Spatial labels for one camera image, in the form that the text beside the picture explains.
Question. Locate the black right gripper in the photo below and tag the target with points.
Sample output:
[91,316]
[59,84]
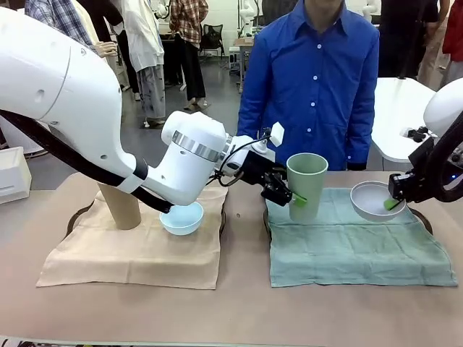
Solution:
[423,173]

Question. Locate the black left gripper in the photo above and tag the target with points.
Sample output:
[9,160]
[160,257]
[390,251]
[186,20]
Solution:
[257,170]

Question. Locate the tall green cup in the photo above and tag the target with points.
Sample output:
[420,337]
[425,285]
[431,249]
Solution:
[307,180]

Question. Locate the white bowl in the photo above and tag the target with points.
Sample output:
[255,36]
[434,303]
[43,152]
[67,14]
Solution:
[372,206]

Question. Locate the green cloth mat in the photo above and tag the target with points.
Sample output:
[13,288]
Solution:
[361,249]

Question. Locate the light blue bowl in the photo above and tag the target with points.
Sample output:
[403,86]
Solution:
[182,222]

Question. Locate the tall beige cup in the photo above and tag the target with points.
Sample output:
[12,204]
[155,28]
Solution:
[123,209]

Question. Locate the beige cloth mat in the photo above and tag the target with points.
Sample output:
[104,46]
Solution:
[126,256]

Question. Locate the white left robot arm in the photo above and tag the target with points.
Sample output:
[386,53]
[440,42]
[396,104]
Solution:
[90,108]

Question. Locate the dark brown serving tray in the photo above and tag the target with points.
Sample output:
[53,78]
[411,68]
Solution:
[267,224]
[74,218]

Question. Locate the white side table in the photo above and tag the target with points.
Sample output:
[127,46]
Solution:
[398,119]

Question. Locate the person in blue shirt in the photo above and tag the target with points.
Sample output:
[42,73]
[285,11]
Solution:
[311,83]

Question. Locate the background workbench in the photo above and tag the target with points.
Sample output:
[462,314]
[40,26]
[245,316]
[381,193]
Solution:
[242,54]

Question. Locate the person in tan trousers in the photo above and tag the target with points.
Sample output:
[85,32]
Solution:
[432,54]

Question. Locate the person in black clothes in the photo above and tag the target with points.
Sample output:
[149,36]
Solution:
[401,36]

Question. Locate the black office chair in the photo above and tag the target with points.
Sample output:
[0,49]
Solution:
[211,38]

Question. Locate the person in red top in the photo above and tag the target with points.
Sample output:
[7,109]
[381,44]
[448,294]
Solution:
[455,36]

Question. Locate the person in red plaid shirt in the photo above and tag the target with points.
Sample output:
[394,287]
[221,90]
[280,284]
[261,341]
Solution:
[190,43]

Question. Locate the white plastic box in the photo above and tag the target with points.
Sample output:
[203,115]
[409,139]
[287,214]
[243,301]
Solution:
[12,173]

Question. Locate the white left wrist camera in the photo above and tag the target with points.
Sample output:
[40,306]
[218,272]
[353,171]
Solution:
[276,134]

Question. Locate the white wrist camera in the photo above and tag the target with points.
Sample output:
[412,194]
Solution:
[417,133]
[276,134]

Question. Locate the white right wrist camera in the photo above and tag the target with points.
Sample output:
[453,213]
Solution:
[417,133]

